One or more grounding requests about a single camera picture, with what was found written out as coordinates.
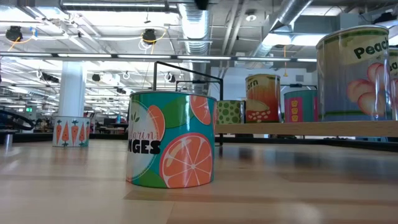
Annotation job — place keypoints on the short white carrots can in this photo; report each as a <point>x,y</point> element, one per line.
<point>71,132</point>

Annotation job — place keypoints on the silver smooth air duct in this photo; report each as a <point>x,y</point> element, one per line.
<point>292,12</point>

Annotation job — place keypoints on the black ceiling device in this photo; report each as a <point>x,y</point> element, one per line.
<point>149,35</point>
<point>14,32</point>

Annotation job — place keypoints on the short teal pink can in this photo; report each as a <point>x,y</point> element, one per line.
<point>300,107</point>

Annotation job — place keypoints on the tall grey peach can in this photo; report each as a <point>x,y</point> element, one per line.
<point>394,74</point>
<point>351,81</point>

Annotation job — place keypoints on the silver metal post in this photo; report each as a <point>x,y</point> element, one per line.
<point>8,140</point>

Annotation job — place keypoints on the silver ribbed air duct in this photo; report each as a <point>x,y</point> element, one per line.
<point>195,31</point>

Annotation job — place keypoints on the tall orange corn can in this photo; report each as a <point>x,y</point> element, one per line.
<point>262,99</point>

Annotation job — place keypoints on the long ceiling light strip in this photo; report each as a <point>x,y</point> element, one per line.
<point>143,56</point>

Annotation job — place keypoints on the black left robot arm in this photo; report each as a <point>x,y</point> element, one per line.
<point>18,119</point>

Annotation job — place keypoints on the wooden shelf with black legs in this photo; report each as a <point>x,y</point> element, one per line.
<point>295,128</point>

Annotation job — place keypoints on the short mandarin oranges can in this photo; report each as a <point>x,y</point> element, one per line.
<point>174,140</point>

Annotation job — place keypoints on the short green peas can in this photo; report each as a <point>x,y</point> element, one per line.
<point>230,112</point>

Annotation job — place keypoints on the white building column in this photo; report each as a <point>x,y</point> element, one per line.
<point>72,90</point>

